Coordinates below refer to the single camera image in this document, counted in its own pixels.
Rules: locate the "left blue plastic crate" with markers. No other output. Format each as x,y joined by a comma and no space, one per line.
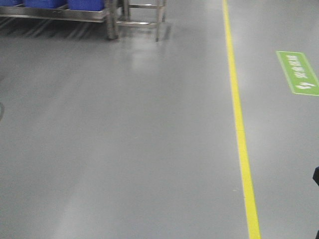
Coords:
89,5

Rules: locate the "blue plastic crate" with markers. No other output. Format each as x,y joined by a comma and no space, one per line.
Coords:
89,5
10,2
46,4

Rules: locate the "stainless steel roller rack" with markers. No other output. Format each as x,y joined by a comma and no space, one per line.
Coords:
115,13

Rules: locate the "yellow floor line tape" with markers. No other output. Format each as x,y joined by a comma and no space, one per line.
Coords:
246,176

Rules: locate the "green floor sign sticker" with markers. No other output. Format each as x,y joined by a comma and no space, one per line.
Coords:
299,73

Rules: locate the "right blue plastic crate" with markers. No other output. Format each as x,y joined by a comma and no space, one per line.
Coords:
46,4

